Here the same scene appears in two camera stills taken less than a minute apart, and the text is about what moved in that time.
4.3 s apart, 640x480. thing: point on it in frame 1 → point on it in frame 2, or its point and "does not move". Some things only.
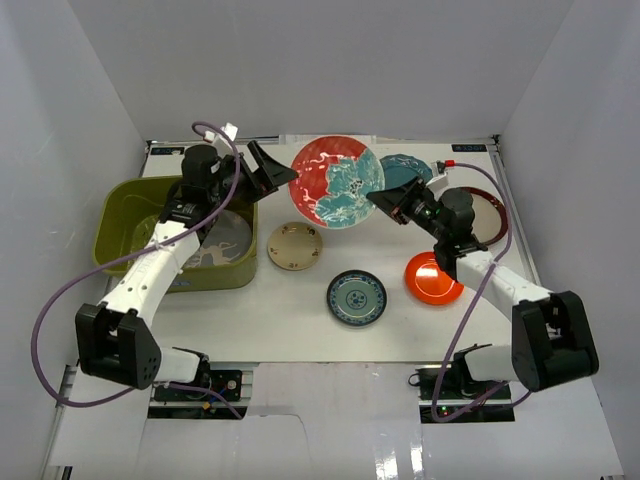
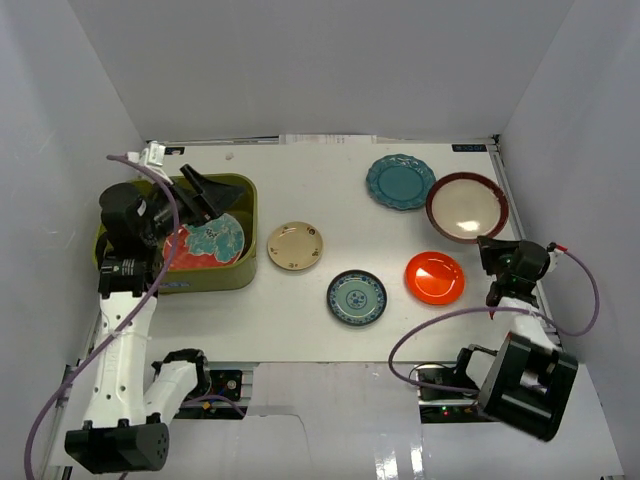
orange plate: x=428 y=282 does not move
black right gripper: x=398 y=201 → x=490 y=248
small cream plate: x=295 y=246 does not move
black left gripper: x=251 y=175 → x=195 y=196
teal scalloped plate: x=398 y=169 does not move
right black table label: x=469 y=147 does not move
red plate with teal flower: x=335 y=175 → x=215 y=243
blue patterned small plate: x=356 y=297 does not move
